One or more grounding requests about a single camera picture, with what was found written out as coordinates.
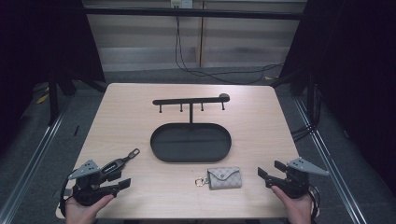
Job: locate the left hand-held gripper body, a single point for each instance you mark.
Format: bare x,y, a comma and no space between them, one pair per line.
87,186

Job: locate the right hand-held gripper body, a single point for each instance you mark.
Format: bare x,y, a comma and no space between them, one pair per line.
295,183

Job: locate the person's left hand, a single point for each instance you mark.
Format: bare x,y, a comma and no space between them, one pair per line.
77,213

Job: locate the person's right hand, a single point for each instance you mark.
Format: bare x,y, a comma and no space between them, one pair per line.
297,211

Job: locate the small black floor object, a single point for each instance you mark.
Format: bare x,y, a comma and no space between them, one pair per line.
76,130

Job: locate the black metal stand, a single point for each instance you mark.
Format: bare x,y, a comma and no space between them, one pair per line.
53,99

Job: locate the yellow tape piece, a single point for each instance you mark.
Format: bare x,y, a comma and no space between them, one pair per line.
42,98

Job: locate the metal floor rail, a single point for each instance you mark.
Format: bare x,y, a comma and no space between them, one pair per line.
330,158
28,174

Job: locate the black horizontal frame bar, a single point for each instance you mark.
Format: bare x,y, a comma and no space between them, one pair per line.
193,13

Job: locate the white wall socket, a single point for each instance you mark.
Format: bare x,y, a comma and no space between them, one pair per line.
181,3

